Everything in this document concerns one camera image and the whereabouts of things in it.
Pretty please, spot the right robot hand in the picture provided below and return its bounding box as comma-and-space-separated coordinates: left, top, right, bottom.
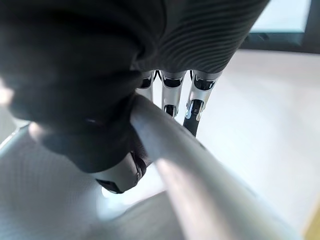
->
0, 0, 270, 195

